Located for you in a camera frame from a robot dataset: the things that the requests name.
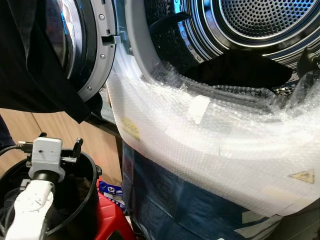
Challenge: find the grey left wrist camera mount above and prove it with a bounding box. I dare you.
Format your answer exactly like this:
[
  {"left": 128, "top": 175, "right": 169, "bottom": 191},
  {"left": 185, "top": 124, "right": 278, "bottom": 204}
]
[{"left": 28, "top": 136, "right": 66, "bottom": 183}]

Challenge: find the grey rubber door gasket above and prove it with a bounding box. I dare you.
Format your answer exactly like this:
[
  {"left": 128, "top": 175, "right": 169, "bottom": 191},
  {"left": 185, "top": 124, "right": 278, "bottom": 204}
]
[{"left": 124, "top": 0, "right": 168, "bottom": 82}]

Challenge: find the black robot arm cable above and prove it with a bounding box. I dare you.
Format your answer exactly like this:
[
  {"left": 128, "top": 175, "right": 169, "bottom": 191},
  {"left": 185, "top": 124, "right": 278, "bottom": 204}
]
[{"left": 0, "top": 141, "right": 34, "bottom": 156}]

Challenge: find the yellow rectangular sticker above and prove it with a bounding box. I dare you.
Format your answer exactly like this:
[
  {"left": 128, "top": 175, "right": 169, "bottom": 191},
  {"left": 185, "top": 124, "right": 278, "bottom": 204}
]
[{"left": 121, "top": 117, "right": 141, "bottom": 141}]

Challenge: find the white front-load washing machine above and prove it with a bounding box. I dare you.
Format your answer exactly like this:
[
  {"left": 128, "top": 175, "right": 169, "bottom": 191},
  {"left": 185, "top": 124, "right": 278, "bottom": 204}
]
[{"left": 106, "top": 0, "right": 320, "bottom": 240}]

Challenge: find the black plastic bucket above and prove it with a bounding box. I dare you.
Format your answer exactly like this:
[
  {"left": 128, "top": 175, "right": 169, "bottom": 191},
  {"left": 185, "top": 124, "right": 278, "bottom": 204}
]
[{"left": 0, "top": 147, "right": 102, "bottom": 240}]

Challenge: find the blue protective film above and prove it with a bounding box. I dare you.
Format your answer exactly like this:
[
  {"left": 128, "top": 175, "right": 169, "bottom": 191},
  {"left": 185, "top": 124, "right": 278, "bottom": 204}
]
[{"left": 122, "top": 142, "right": 281, "bottom": 240}]

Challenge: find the clear bubble wrap sheet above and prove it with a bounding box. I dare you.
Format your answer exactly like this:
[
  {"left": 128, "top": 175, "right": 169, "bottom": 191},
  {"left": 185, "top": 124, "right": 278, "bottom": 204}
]
[{"left": 106, "top": 47, "right": 320, "bottom": 219}]

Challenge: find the red plastic stool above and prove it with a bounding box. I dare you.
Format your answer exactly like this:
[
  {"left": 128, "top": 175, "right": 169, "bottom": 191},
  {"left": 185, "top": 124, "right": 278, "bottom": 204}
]
[{"left": 94, "top": 175, "right": 137, "bottom": 240}]

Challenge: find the white tape strip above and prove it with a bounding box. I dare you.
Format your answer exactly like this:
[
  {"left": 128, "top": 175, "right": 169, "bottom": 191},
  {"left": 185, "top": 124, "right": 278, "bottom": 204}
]
[{"left": 188, "top": 94, "right": 211, "bottom": 125}]

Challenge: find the round glass washer door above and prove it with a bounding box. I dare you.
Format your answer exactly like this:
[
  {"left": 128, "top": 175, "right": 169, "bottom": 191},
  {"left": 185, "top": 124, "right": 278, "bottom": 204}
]
[{"left": 45, "top": 0, "right": 121, "bottom": 103}]

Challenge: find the yellow triangle warning sticker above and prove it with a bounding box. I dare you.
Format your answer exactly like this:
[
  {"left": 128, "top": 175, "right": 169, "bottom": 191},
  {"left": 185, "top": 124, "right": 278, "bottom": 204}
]
[{"left": 289, "top": 170, "right": 315, "bottom": 185}]

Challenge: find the perforated steel washer drum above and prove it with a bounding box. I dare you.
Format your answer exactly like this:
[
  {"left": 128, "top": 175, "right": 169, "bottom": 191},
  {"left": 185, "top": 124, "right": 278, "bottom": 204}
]
[{"left": 145, "top": 0, "right": 320, "bottom": 101}]

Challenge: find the blue and white packet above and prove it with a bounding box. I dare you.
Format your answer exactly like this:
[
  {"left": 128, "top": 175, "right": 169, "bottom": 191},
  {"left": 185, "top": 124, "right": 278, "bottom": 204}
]
[{"left": 98, "top": 180, "right": 125, "bottom": 211}]

